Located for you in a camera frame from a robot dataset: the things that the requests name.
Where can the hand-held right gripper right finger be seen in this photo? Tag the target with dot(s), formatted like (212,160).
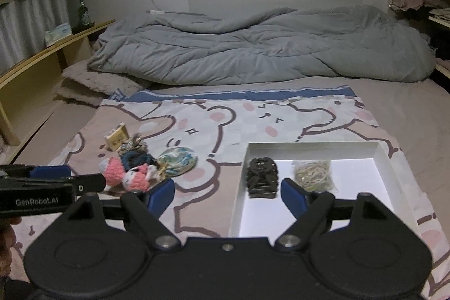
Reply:
(291,194)

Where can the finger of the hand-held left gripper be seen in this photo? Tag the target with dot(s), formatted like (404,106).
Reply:
(88,183)
(51,171)

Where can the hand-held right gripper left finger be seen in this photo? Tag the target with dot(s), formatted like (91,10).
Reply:
(164,191)

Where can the pink crochet doll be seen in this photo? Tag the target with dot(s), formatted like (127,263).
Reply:
(113,171)
(139,178)

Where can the white packet with barcode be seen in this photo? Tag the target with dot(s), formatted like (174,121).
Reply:
(116,136)

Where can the white shallow box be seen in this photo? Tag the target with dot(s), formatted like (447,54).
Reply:
(358,177)

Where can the person's left hand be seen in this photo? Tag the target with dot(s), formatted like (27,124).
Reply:
(7,247)

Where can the clear bag of rubber bands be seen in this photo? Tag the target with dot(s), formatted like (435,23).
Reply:
(313,175)

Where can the marbled oval mirror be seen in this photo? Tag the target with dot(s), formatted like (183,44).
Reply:
(178,161)

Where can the black hair claw clip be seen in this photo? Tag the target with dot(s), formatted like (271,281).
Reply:
(262,177)

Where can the dark blue scrunchie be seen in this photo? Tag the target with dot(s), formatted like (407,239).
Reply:
(139,159)

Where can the bear printed blanket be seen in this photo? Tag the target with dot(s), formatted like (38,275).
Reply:
(218,124)

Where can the fluffy beige blanket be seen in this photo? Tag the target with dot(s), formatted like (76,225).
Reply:
(91,82)

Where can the curved wooden bedside shelf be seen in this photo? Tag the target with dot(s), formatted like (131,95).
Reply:
(31,75)

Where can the soft tissue pack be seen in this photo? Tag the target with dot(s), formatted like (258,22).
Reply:
(58,33)

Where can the beige bed sheet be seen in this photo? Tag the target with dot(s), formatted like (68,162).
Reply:
(404,103)

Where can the grey curtain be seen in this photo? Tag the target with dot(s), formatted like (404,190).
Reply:
(31,26)

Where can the grey duvet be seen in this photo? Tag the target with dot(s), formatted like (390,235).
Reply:
(253,43)

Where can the green glass bottle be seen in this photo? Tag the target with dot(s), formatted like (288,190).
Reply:
(83,13)

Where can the white charger plug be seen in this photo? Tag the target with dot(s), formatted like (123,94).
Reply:
(155,11)

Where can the stack of papers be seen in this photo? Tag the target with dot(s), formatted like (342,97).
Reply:
(441,14)

